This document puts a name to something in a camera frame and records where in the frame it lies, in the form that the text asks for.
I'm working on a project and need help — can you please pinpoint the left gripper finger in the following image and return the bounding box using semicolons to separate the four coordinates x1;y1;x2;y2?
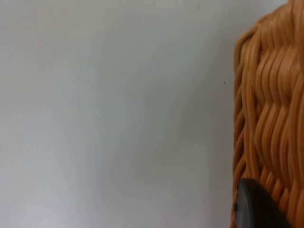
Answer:
233;178;292;228

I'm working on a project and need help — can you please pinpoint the pale brown wicker basket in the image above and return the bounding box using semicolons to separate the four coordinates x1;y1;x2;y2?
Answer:
231;0;304;228

